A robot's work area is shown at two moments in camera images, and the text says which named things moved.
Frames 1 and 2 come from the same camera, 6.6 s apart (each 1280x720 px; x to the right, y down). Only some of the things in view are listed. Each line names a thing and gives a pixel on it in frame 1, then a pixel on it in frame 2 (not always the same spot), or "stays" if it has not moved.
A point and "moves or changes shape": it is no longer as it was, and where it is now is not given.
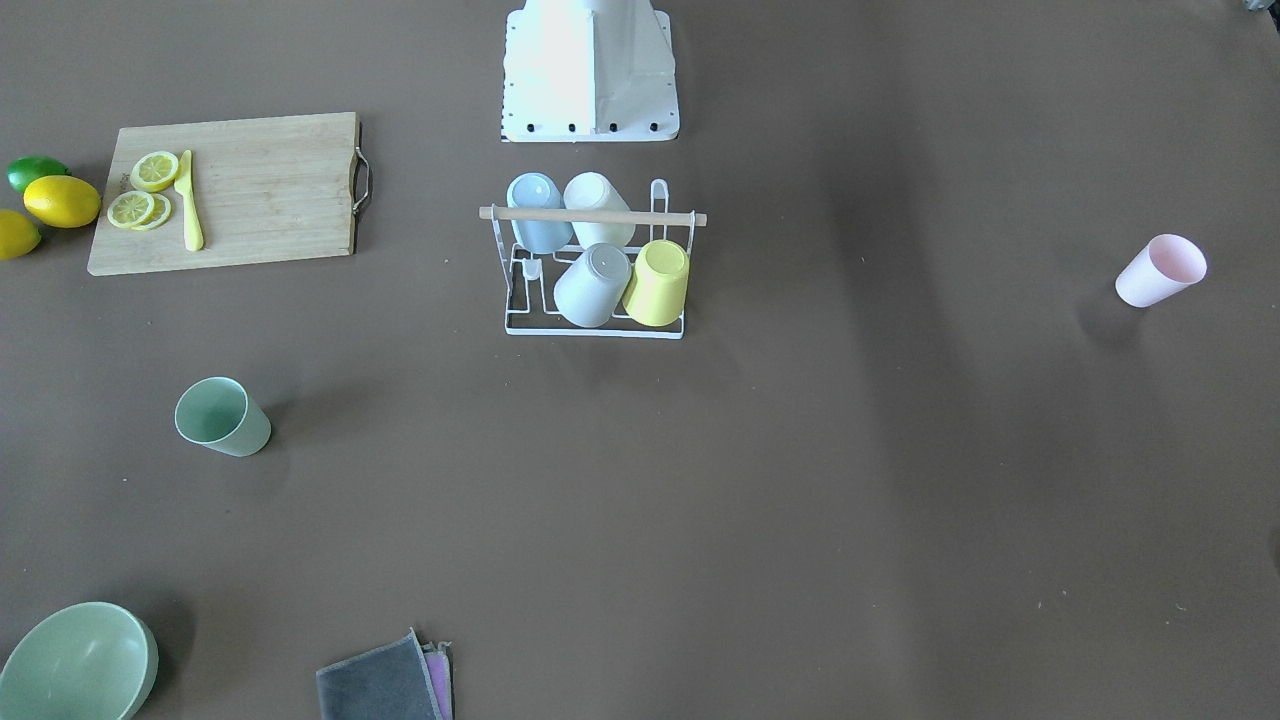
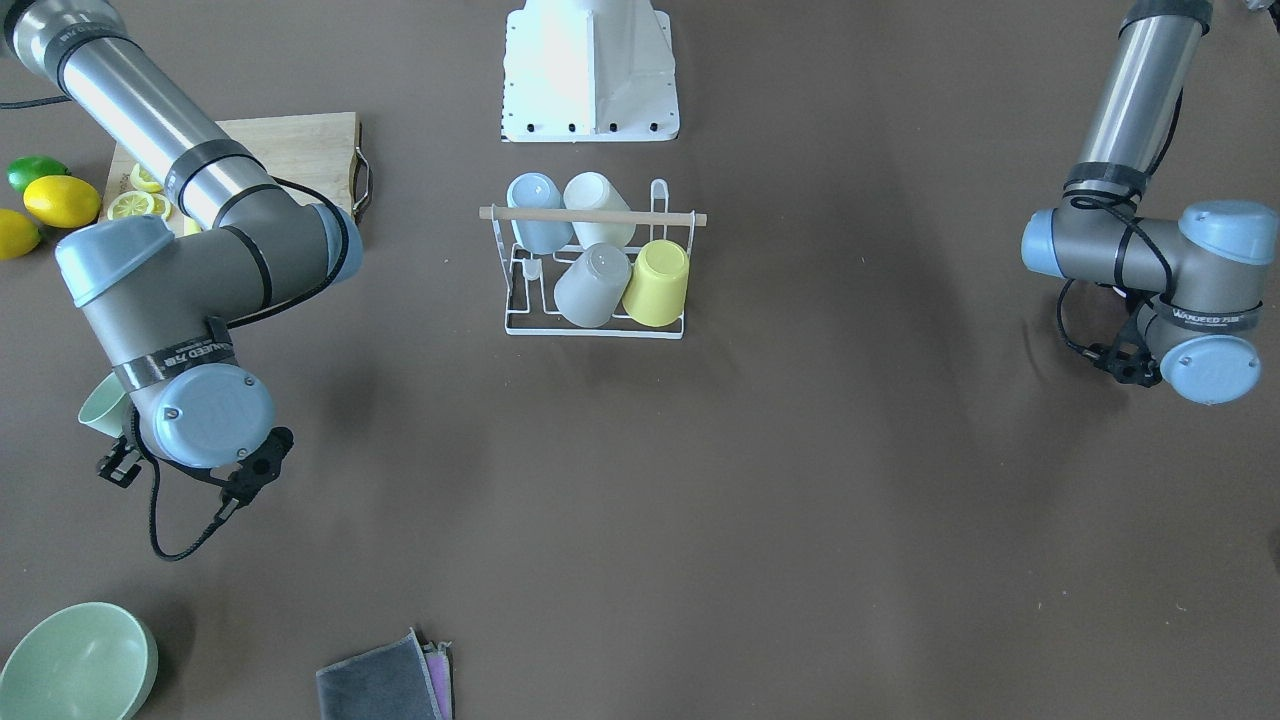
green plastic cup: [220, 413] moves or changes shape
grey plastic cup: [591, 289] stays
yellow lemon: [61, 201] stays
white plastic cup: [594, 190] stays
